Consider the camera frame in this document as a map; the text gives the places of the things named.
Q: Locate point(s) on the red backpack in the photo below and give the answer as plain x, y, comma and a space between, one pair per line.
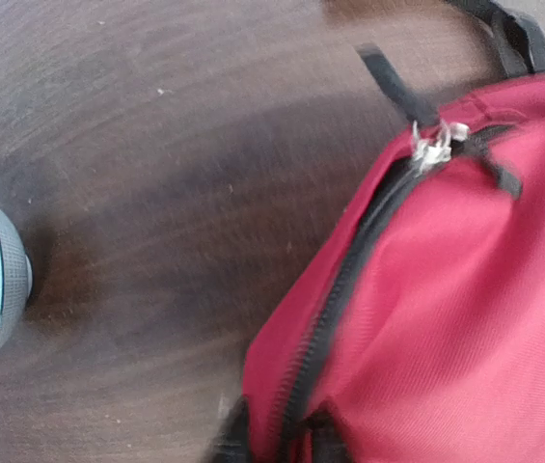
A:
417, 333

